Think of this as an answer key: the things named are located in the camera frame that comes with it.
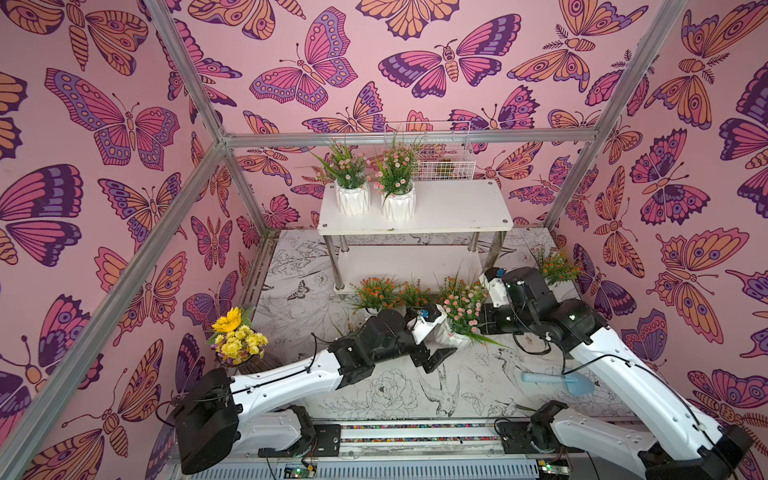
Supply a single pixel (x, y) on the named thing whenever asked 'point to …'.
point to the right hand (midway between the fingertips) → (471, 315)
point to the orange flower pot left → (374, 294)
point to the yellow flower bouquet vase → (238, 346)
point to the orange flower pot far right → (557, 268)
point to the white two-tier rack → (443, 207)
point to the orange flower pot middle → (413, 296)
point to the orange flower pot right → (452, 284)
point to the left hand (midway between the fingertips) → (446, 331)
